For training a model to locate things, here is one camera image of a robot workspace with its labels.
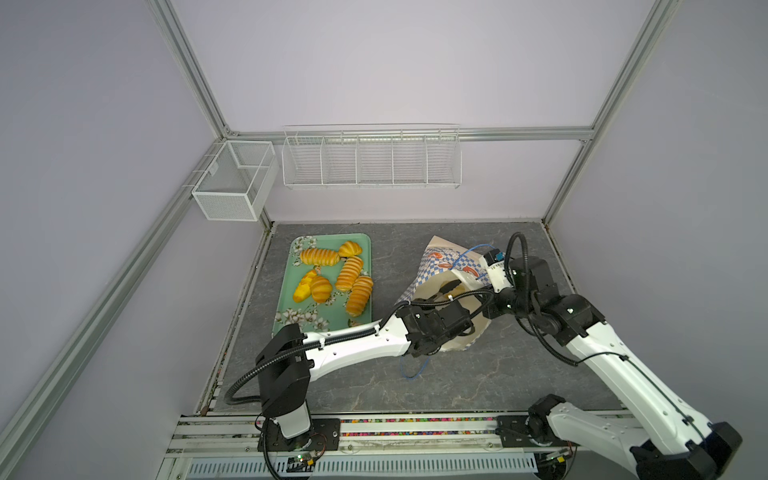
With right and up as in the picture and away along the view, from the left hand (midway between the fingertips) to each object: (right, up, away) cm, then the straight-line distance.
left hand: (417, 308), depth 78 cm
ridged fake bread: (-22, +7, +24) cm, 33 cm away
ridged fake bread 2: (-18, +1, +18) cm, 25 cm away
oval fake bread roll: (-37, +2, +20) cm, 42 cm away
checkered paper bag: (+7, +10, -5) cm, 14 cm away
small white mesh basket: (-60, +39, +24) cm, 76 cm away
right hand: (+15, +4, -4) cm, 16 cm away
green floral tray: (-33, +15, +28) cm, 45 cm away
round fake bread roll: (-30, +3, +19) cm, 36 cm away
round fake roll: (-22, +16, +27) cm, 38 cm away
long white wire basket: (-14, +47, +20) cm, 53 cm away
